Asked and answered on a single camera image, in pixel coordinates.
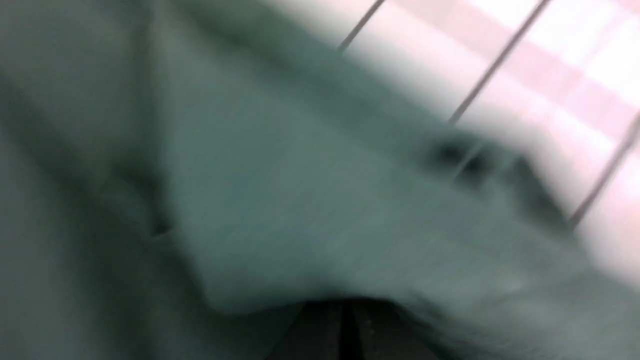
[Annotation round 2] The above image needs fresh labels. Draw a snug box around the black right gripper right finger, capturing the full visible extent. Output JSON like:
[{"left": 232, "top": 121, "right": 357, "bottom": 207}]
[{"left": 350, "top": 299, "right": 438, "bottom": 360}]

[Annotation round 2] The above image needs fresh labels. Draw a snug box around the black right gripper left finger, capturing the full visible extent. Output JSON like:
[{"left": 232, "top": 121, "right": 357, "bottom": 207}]
[{"left": 267, "top": 301, "right": 343, "bottom": 360}]

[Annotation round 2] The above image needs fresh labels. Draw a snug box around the green long-sleeve top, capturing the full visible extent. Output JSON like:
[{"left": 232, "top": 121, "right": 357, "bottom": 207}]
[{"left": 1, "top": 0, "right": 639, "bottom": 360}]

